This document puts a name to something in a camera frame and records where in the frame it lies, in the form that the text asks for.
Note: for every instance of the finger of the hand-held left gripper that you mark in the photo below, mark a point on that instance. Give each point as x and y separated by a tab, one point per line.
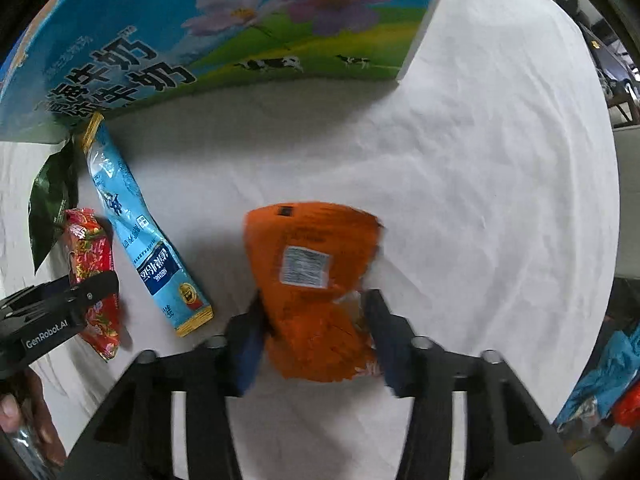
92	291

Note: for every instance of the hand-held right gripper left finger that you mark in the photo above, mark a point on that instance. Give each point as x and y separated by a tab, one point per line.
248	355

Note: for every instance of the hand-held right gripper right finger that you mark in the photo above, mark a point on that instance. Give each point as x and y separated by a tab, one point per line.
387	355

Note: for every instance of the red snack packet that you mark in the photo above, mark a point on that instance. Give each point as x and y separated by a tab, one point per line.
92	280

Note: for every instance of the orange snack packet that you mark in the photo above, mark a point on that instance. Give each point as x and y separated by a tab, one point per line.
310	290

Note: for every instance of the blue printed cardboard box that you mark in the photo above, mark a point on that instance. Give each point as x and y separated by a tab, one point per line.
210	35

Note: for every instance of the person's left hand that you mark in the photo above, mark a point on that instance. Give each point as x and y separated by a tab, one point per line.
30	417

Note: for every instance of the light blue stick packet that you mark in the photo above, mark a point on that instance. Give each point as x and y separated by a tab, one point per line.
137	230

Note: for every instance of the dark green packet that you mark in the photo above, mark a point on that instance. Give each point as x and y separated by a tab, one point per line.
50	205

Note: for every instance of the white tablecloth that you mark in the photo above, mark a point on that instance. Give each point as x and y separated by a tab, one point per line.
450	210

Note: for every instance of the blue plastic bag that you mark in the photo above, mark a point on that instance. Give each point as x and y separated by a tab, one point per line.
607	375

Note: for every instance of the orange plastic bag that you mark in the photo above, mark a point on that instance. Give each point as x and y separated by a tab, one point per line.
627	407

